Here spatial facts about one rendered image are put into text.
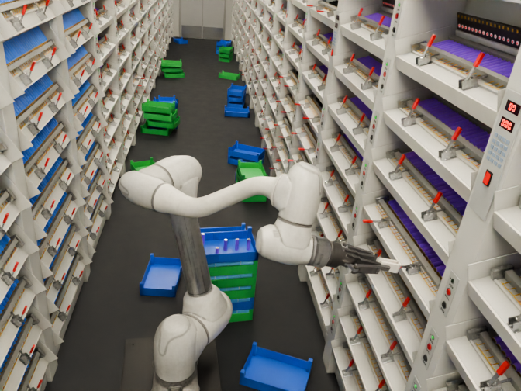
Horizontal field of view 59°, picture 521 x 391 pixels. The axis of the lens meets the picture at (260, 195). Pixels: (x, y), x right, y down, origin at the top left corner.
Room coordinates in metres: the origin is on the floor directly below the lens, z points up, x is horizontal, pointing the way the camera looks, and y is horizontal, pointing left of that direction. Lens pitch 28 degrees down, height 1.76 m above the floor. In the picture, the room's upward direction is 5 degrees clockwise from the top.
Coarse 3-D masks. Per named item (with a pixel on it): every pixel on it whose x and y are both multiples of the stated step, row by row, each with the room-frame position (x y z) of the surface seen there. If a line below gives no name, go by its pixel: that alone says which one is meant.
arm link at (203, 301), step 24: (168, 168) 1.44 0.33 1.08; (192, 168) 1.51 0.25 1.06; (192, 192) 1.47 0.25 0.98; (192, 240) 1.43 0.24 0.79; (192, 264) 1.41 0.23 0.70; (192, 288) 1.40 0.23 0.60; (216, 288) 1.46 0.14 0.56; (192, 312) 1.36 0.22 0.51; (216, 312) 1.38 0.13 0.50; (216, 336) 1.35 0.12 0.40
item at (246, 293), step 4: (252, 288) 1.89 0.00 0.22; (224, 292) 1.85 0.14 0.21; (228, 292) 1.86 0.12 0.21; (232, 292) 1.86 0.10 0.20; (236, 292) 1.87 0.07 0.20; (240, 292) 1.87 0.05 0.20; (244, 292) 1.88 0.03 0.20; (248, 292) 1.88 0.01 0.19; (252, 292) 1.89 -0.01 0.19; (228, 296) 1.86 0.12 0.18; (232, 296) 1.86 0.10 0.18; (236, 296) 1.87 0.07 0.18; (240, 296) 1.87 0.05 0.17; (244, 296) 1.88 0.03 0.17; (248, 296) 1.89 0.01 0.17; (252, 296) 1.89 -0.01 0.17
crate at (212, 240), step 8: (208, 232) 2.02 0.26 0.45; (216, 232) 2.03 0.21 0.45; (224, 232) 2.04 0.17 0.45; (232, 232) 2.06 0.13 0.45; (240, 232) 2.07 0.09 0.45; (248, 232) 2.06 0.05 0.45; (208, 240) 2.02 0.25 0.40; (216, 240) 2.03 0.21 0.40; (232, 240) 2.04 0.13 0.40; (240, 240) 2.05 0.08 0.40; (208, 248) 1.95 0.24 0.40; (232, 248) 1.97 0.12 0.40; (240, 248) 1.98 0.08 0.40; (208, 256) 1.83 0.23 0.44; (216, 256) 1.84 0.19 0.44; (224, 256) 1.85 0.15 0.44; (232, 256) 1.86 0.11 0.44; (240, 256) 1.87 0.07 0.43; (248, 256) 1.88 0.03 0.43; (256, 256) 1.89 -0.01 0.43
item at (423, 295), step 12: (372, 192) 1.58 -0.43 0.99; (384, 192) 1.59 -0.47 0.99; (372, 204) 1.58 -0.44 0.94; (372, 216) 1.50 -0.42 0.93; (384, 216) 1.48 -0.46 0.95; (372, 228) 1.48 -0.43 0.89; (384, 228) 1.41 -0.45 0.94; (384, 240) 1.34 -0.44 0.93; (396, 240) 1.33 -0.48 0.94; (396, 252) 1.27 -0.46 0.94; (408, 252) 1.26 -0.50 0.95; (408, 264) 1.20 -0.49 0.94; (408, 276) 1.14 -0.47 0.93; (420, 276) 1.14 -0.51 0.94; (408, 288) 1.14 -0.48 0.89; (420, 288) 1.09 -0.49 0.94; (432, 288) 1.08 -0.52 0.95; (420, 300) 1.04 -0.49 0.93; (432, 300) 0.98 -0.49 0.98
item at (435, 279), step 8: (384, 208) 1.50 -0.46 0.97; (392, 216) 1.44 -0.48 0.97; (400, 224) 1.38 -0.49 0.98; (392, 232) 1.37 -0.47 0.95; (400, 232) 1.34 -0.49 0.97; (408, 240) 1.29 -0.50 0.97; (416, 248) 1.24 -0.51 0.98; (416, 256) 1.21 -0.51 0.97; (424, 264) 1.16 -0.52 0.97; (424, 272) 1.14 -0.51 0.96; (432, 272) 1.12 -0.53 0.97; (432, 280) 1.10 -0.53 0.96; (440, 280) 1.08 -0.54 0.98
